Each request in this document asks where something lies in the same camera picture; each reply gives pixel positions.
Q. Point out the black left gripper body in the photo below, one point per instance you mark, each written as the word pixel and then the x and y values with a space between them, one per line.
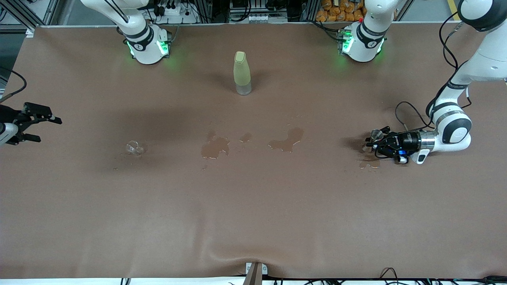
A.
pixel 408 140

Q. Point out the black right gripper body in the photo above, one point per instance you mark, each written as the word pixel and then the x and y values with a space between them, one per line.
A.
pixel 16 119

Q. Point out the clear glass measuring cup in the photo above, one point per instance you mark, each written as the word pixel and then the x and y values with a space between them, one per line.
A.
pixel 134 147

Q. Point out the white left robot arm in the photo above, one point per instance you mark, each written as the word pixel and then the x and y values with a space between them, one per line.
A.
pixel 455 118

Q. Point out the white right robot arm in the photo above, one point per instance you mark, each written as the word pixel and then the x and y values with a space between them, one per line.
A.
pixel 142 43

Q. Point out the orange snack packets pile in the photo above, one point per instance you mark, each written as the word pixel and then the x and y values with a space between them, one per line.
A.
pixel 336 12

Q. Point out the small brown liquid puddle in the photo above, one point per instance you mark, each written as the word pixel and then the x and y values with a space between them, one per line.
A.
pixel 245 137

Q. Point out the brown table mat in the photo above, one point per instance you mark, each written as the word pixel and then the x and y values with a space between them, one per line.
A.
pixel 253 217

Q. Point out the yellow-green bottle with clear base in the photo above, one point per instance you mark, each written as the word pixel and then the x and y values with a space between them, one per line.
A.
pixel 242 71

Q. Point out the white power strip with plugs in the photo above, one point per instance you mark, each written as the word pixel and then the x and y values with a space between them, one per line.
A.
pixel 174 11

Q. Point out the large brown liquid puddle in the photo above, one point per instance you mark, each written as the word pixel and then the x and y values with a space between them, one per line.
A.
pixel 216 149

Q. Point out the aluminium frame profile structure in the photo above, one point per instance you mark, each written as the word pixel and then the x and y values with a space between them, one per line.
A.
pixel 39 14

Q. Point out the metal table clamp bracket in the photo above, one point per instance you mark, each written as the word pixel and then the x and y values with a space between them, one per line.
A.
pixel 256 273

